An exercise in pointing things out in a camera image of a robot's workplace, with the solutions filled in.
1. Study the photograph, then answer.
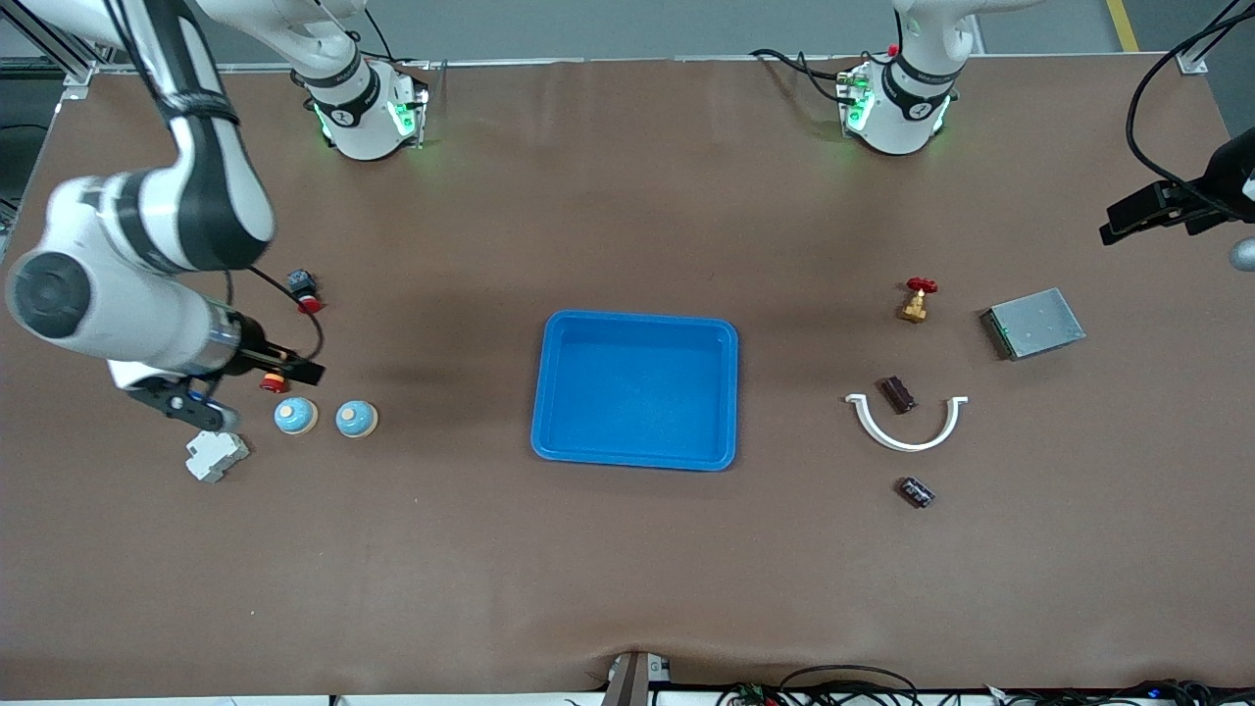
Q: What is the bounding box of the blue bell wooden knob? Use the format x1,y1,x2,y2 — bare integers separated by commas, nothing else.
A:
334,398,380,440
274,395,320,437

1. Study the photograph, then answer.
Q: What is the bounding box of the red push button black body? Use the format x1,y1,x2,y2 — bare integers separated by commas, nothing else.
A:
286,269,324,316

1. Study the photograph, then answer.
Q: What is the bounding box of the white circuit breaker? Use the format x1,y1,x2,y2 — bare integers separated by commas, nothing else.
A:
184,429,251,483

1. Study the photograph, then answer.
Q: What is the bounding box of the grey metal box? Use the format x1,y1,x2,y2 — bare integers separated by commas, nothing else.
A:
981,287,1087,362

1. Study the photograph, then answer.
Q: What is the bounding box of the white curved plastic clamp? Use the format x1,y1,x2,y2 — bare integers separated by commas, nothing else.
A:
845,394,970,453

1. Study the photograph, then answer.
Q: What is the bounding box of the blue plastic tray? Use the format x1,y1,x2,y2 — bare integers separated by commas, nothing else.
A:
530,310,739,473

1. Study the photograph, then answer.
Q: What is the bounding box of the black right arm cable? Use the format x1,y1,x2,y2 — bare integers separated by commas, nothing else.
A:
103,0,327,369

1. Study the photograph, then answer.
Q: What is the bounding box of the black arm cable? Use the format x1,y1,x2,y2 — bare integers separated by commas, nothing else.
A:
1124,0,1255,212
103,0,327,369

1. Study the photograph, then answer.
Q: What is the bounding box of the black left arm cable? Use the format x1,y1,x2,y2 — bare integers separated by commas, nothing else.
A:
1124,0,1255,212

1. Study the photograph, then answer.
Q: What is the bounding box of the aluminium frame post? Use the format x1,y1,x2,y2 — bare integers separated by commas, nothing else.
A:
0,20,133,89
1175,0,1255,76

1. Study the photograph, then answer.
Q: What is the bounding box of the brass valve red handle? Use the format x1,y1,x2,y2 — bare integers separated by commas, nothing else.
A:
899,277,939,325

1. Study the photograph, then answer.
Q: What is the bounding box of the black base cable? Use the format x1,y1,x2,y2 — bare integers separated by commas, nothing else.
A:
749,47,854,104

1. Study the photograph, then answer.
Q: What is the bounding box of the black cable bundle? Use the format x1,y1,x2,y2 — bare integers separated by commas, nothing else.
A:
714,664,925,706
980,679,1255,706

